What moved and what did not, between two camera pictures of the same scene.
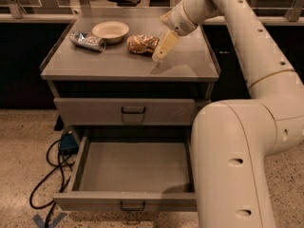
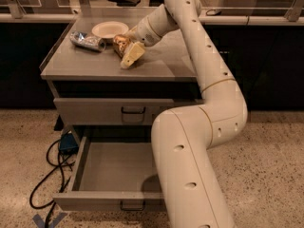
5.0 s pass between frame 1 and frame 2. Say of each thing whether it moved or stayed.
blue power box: stayed
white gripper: moved
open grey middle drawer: stayed
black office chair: stayed
